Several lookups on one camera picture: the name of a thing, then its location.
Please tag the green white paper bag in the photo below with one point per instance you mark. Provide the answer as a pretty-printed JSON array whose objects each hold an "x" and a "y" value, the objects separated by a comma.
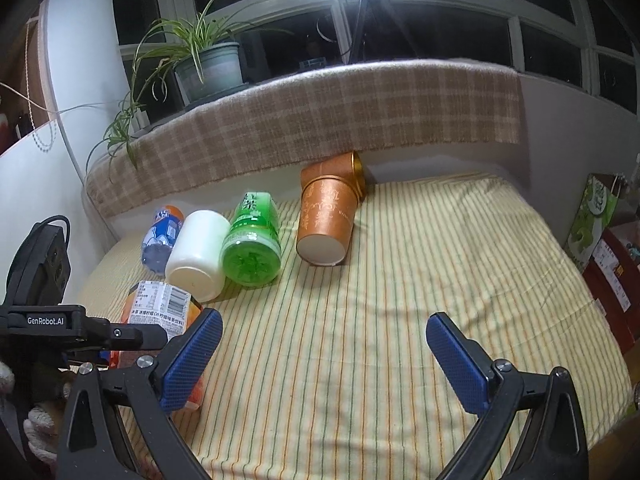
[{"x": 594, "y": 214}]

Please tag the red cardboard box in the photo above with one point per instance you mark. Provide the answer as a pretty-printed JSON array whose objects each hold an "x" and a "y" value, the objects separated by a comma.
[{"x": 612, "y": 276}]

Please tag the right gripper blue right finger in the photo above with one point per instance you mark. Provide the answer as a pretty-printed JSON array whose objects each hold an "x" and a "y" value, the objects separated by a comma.
[{"x": 552, "y": 443}]

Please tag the striped yellow bed sheet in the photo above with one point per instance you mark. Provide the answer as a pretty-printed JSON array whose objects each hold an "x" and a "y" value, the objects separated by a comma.
[{"x": 325, "y": 373}]

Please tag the green potted spider plant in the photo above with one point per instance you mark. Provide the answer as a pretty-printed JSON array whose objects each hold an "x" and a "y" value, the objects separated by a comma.
[{"x": 201, "y": 53}]

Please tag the white plastic cup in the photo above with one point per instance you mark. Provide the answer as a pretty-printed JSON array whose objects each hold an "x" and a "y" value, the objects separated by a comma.
[{"x": 194, "y": 264}]

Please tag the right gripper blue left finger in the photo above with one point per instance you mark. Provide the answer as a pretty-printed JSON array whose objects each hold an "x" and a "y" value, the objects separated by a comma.
[{"x": 93, "y": 441}]

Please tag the orange label cup bottle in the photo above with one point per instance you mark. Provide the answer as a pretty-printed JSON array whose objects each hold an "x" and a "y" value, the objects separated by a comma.
[{"x": 155, "y": 302}]

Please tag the plaid beige cloth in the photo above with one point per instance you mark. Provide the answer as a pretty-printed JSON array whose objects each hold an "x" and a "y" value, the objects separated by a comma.
[{"x": 310, "y": 116}]

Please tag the blue orange label bottle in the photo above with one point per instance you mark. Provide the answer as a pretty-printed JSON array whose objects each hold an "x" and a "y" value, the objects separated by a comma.
[{"x": 157, "y": 244}]

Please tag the orange paper cup front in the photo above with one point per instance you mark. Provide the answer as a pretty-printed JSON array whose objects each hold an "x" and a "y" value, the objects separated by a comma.
[{"x": 327, "y": 215}]

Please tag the green tea bottle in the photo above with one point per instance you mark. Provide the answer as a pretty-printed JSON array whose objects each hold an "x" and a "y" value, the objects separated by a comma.
[{"x": 251, "y": 253}]

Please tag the white gloved hand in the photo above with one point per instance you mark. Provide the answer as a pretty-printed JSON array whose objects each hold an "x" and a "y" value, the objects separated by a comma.
[{"x": 33, "y": 420}]

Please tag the orange gold cup back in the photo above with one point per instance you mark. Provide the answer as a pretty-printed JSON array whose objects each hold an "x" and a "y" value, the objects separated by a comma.
[{"x": 347, "y": 167}]

